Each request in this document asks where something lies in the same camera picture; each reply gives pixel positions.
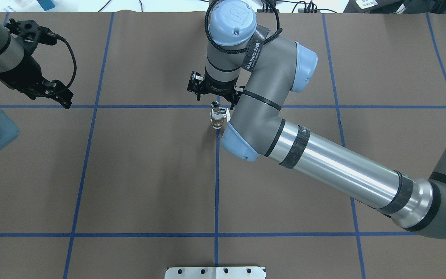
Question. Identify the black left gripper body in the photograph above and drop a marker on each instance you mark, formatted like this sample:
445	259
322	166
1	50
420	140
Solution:
24	74

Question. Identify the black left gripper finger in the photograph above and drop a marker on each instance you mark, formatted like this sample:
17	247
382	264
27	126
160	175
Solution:
65	99

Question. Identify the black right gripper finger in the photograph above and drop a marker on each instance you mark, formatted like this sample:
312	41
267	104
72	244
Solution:
233	103

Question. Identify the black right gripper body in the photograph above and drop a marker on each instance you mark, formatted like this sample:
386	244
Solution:
218	87

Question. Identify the white brass PPR valve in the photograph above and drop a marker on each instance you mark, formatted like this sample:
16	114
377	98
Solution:
218	116

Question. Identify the chrome elbow pipe fitting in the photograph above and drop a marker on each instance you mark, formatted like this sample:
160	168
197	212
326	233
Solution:
216	107

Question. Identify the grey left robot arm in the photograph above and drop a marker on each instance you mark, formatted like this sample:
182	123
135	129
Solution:
11	54

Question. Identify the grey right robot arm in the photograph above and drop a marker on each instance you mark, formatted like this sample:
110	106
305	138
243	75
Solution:
255	71

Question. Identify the blue box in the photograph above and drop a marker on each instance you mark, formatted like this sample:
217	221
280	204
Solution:
46	5

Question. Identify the brown paper table mat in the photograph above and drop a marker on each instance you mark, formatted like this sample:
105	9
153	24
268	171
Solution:
131	180

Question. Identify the black device with label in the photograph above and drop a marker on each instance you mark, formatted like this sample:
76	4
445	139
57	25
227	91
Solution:
395	7

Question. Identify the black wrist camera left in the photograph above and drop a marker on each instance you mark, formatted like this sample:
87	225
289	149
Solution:
30	34

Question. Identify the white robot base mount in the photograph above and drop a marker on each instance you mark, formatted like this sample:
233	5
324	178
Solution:
228	272

